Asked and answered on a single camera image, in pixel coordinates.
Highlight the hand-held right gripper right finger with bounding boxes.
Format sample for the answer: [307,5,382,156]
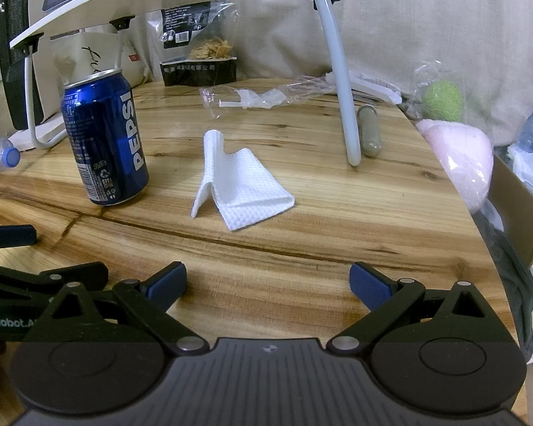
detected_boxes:
[325,261,501,356]

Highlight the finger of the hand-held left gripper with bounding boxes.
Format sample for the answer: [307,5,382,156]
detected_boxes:
[0,261,110,303]
[0,224,37,250]

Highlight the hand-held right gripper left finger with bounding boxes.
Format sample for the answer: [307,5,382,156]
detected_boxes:
[40,262,208,356]

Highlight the white waffle cloth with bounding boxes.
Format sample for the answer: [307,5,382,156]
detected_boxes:
[190,129,296,233]

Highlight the blue soda can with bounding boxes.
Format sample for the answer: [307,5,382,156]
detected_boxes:
[61,69,150,207]

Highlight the white flat board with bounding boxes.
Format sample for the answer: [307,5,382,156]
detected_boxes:
[8,114,68,152]

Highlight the dark cloth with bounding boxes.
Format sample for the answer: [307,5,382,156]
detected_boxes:
[470,199,533,365]

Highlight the grey-green capsule tube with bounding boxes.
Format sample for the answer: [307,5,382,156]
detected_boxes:
[356,105,378,159]

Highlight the pink plush toy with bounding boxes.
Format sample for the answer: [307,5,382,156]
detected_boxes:
[415,119,494,214]

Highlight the cardboard box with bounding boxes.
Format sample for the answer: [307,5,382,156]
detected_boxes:
[483,153,533,268]

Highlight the black mesh chair back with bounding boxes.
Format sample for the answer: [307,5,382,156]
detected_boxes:
[0,0,45,132]

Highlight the white plastic bag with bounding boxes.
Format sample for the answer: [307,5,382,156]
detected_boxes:
[508,142,533,201]

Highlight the white booklet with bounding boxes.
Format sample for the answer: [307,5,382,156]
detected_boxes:
[324,70,403,105]

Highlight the clear plastic wrapper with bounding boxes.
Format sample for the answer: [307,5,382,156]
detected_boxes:
[198,76,339,119]

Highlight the black snack bag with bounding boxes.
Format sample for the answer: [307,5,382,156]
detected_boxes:
[159,2,240,88]

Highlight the green yarn ball in bag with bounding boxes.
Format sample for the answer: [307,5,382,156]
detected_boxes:
[408,59,468,126]

